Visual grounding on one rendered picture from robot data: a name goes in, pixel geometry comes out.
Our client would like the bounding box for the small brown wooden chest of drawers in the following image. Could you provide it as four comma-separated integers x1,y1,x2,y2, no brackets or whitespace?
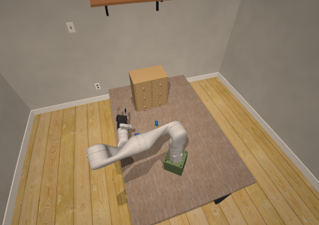
129,65,168,112

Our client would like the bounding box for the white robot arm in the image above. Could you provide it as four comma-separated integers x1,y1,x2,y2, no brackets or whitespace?
86,121,187,170

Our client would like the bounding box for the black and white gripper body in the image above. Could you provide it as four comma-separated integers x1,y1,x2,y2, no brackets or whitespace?
116,115,132,135

